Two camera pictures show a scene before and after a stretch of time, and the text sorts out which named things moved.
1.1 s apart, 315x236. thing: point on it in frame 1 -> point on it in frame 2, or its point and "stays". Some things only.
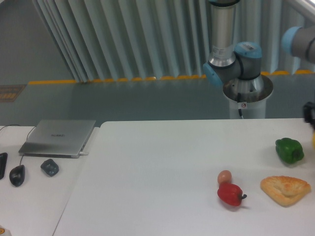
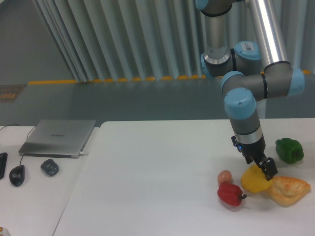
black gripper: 309,113 -> 256,151
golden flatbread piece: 287,191 stays
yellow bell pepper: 313,140 -> 253,180
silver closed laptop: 62,138 stays
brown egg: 224,176 stays
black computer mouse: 16,175 stays
